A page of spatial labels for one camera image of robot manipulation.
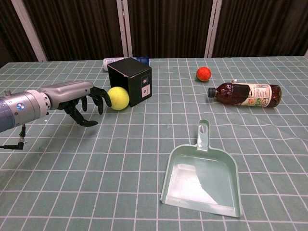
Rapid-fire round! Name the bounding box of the white bottle with blue cap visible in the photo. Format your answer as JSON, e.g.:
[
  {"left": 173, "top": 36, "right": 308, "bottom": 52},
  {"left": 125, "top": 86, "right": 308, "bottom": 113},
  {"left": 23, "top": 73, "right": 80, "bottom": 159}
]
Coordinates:
[{"left": 103, "top": 56, "right": 150, "bottom": 72}]

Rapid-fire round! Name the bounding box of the white metal frame post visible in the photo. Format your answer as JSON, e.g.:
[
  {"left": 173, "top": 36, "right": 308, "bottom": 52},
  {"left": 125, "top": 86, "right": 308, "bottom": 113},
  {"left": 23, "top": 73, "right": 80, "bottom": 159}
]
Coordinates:
[
  {"left": 11, "top": 0, "right": 48, "bottom": 62},
  {"left": 204, "top": 0, "right": 223, "bottom": 58},
  {"left": 116, "top": 0, "right": 134, "bottom": 58}
]

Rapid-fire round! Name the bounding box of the green checked tablecloth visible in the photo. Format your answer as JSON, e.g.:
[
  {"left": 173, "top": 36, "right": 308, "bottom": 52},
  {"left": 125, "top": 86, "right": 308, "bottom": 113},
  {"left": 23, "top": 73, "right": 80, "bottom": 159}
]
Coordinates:
[{"left": 0, "top": 55, "right": 308, "bottom": 231}]

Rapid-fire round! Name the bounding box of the yellow tennis ball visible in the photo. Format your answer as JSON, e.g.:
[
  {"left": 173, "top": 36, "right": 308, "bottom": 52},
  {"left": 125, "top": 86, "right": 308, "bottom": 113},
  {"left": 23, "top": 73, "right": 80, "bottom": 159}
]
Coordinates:
[{"left": 107, "top": 86, "right": 130, "bottom": 111}]

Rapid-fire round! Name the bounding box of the black cable with angled plug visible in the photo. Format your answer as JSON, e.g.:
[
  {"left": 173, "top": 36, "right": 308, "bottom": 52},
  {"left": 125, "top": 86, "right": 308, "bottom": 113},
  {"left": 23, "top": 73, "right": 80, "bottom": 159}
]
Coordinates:
[{"left": 0, "top": 123, "right": 28, "bottom": 150}]

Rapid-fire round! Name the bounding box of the red orange ball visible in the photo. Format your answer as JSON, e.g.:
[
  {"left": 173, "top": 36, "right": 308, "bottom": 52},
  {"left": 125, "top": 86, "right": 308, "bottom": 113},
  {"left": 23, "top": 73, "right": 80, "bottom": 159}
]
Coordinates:
[{"left": 195, "top": 66, "right": 212, "bottom": 83}]

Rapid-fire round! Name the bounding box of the dark brown labelled bottle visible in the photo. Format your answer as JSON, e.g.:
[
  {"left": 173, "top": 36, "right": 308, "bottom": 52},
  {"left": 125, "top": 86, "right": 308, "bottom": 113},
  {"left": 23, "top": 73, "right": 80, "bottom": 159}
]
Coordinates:
[{"left": 207, "top": 80, "right": 282, "bottom": 108}]

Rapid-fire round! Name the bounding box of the black cardboard box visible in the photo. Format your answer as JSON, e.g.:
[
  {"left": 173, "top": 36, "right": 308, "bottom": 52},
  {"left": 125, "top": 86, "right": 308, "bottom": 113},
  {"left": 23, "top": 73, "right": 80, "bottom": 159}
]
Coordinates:
[{"left": 106, "top": 57, "right": 153, "bottom": 108}]

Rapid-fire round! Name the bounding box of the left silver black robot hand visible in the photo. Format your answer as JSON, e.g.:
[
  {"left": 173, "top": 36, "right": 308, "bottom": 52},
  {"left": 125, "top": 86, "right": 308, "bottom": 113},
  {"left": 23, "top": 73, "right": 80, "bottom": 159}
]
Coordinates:
[{"left": 39, "top": 81, "right": 112, "bottom": 128}]

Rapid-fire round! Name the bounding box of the pale green plastic dustpan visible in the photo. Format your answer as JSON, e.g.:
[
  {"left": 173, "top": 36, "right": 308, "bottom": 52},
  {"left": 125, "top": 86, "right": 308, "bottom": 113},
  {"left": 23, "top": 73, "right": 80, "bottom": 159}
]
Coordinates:
[{"left": 159, "top": 119, "right": 242, "bottom": 218}]

